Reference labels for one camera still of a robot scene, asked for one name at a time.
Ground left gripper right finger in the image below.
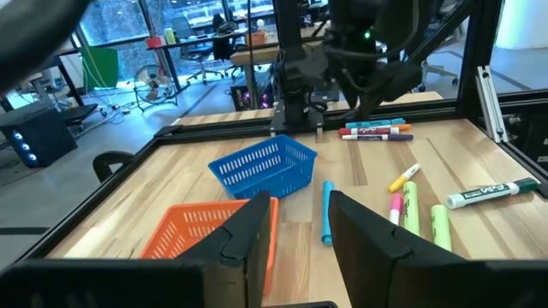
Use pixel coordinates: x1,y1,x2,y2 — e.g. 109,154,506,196
329,190,548,308

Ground black computer purple lights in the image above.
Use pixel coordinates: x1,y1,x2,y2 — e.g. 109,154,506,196
230,85,275,110

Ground orange plastic basket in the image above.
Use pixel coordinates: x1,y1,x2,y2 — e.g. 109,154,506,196
139,196,280,296

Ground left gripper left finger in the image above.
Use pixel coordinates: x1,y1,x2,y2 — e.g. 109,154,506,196
0,191,272,308

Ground black looped cable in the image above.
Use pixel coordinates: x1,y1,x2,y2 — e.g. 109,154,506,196
92,150,136,183

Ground black computer tower blue lights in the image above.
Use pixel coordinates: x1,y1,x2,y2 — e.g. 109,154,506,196
0,106,79,168

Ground yellow white thin marker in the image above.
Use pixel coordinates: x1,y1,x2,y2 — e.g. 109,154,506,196
387,163,421,193

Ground standing floor fan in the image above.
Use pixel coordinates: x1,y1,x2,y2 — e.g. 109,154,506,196
134,63,179,113

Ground blue plastic basket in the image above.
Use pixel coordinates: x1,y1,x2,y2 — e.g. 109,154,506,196
207,133,319,200

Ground wooden workbench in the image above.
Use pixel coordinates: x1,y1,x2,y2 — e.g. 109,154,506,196
230,25,331,108

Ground black aluminium rig frame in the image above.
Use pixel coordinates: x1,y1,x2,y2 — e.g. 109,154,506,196
16,0,548,262

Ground pink white thin marker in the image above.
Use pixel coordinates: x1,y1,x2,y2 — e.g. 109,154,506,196
388,192,404,227

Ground black office chair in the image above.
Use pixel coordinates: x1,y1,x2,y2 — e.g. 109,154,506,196
170,15,223,85
417,59,459,93

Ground green chunky whiteboard marker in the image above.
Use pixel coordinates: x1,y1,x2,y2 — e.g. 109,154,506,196
444,177,539,210

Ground silver aluminium bracket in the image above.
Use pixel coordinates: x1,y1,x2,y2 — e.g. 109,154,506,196
474,65,510,145

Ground red whiteboard marker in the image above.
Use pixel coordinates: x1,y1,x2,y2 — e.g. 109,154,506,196
337,126,402,136

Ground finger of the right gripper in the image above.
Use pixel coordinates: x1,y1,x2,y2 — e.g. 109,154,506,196
357,61,423,121
331,45,363,110

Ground black long desk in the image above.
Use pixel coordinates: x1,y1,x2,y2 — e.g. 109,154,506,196
145,25,279,93

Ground green highlighter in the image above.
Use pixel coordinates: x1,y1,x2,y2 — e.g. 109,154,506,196
430,204,453,252
402,181,421,237

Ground black stool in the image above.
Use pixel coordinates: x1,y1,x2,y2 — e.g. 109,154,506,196
59,102,108,129

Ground blue highlighter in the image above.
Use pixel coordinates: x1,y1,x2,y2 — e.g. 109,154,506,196
320,180,336,246

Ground light blue whiteboard marker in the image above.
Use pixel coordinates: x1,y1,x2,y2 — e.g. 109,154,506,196
344,117,407,129

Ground green board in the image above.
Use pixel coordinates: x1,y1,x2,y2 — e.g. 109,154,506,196
80,45,120,91

